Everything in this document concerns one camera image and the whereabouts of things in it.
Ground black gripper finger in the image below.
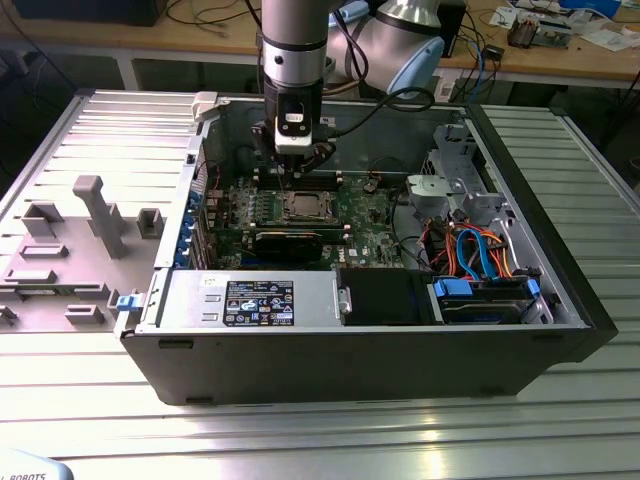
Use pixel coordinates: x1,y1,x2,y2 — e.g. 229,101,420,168
249,122,294,178
294,140,338,180

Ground metal socket cover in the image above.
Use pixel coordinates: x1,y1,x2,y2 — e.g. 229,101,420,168
282,191,334,221

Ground finned CPU cooler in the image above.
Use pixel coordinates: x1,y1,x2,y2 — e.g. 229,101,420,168
507,14,541,49

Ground black rear fan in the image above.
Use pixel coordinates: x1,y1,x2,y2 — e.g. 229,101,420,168
233,143,264,176

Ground green motherboard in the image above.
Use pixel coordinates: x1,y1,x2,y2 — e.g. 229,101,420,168
202,172,426,274

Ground black graphics card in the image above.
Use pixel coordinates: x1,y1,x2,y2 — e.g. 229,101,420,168
253,230,325,264

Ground wooden workbench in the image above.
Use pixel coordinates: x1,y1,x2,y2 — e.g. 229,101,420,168
0,0,640,94

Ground silver power supply unit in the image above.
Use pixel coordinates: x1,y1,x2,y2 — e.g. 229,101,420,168
154,269,351,331

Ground black tower box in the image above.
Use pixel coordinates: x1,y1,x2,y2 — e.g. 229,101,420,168
442,0,469,59

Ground black equipment case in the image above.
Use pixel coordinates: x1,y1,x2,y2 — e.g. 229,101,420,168
12,0,161,27

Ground black PC case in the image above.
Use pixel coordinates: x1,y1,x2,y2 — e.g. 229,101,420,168
113,92,619,407

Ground blue case latch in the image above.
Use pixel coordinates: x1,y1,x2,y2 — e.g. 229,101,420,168
114,294,144,315

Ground hard disk in blue carrier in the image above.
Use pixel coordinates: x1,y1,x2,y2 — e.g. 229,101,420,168
432,277,544,326

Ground grey parts rack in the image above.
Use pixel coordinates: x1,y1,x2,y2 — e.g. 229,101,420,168
0,174,166,334

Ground grey metal box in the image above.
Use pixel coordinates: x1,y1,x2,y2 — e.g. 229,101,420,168
537,17,574,49

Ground blue cardboard box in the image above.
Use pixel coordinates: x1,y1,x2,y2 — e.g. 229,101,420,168
559,0,624,16

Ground white papers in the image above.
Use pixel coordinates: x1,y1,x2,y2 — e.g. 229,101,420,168
579,27,639,51

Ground pale blue teach pendant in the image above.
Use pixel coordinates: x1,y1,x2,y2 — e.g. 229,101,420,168
0,447,76,480

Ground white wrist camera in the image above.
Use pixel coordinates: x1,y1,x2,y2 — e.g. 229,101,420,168
273,93,315,154

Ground grey case handle latch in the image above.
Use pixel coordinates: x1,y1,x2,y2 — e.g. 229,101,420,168
192,91,221,122

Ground blue card retention bracket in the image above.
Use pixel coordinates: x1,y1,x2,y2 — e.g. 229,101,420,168
172,192,202,271

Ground metal disk bay bracket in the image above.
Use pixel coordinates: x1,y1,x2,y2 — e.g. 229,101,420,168
430,122,507,224

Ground orange power wire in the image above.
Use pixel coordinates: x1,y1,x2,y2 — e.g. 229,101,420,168
487,237,526,277
423,222,464,277

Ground blue data wire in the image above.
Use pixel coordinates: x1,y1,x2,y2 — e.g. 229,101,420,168
454,225,481,282
469,227,503,281

